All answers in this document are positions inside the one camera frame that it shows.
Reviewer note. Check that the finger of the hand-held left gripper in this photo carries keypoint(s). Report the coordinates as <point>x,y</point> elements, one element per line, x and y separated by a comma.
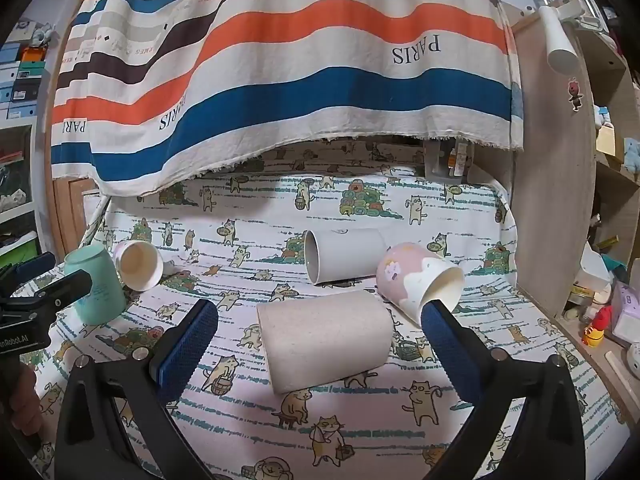
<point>36,263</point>
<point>65,286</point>

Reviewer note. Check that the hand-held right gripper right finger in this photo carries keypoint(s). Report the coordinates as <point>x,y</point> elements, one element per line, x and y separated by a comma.
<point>450,355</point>

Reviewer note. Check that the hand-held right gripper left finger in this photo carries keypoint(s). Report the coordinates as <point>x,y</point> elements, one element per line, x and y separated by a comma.
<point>187,355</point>

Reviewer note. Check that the beige paper cup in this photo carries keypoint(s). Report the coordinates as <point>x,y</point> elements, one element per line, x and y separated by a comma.
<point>325,345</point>

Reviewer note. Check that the mint green cup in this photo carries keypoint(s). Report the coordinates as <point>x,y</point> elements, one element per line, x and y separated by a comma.
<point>97,285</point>

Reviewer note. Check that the small pale pink cup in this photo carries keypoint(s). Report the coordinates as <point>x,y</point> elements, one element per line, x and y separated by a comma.
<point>137,265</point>

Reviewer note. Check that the pink and white cup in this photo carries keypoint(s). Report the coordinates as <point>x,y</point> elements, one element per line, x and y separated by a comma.
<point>412,277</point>

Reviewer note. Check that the grey cup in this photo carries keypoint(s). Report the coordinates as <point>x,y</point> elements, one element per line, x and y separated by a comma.
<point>345,259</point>

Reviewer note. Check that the person's left hand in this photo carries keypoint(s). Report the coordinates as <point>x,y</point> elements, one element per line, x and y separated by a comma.
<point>20,390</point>

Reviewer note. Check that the brown wooden cabinet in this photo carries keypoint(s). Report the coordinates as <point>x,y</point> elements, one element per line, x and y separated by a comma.
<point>72,210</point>

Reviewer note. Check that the white shelf rack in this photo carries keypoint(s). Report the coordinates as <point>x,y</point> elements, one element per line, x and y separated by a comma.
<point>17,185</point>

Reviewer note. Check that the yellow and red toy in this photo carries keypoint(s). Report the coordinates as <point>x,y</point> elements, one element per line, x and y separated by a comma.
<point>597,330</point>

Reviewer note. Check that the pale purple box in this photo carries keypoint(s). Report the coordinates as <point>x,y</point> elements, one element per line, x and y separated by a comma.
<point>627,310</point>

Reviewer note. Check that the stack of storage boxes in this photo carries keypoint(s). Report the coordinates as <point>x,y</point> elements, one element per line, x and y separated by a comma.
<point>20,80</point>

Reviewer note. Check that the cat printed blanket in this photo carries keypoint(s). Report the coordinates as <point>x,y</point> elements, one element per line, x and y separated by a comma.
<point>350,200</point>

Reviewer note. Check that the wooden shelf unit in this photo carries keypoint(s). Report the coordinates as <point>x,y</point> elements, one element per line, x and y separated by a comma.
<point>550,185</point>

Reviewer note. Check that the white and orange bottle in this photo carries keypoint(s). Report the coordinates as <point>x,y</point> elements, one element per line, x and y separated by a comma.
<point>457,157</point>

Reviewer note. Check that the grey plush toy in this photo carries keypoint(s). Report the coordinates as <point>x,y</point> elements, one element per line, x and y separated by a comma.
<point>42,34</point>

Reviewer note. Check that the cardboard box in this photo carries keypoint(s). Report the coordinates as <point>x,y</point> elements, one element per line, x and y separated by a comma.
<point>610,141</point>

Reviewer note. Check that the blue plush toy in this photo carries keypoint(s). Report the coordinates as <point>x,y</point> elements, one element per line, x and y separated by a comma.
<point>632,154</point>

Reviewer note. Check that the cartoon sticker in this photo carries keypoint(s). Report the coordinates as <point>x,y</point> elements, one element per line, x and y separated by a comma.
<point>576,92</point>

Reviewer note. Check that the striped cloth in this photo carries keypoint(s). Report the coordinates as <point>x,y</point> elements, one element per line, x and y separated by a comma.
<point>300,60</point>

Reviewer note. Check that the white handheld vacuum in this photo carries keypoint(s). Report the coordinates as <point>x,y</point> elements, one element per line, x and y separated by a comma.
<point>560,45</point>

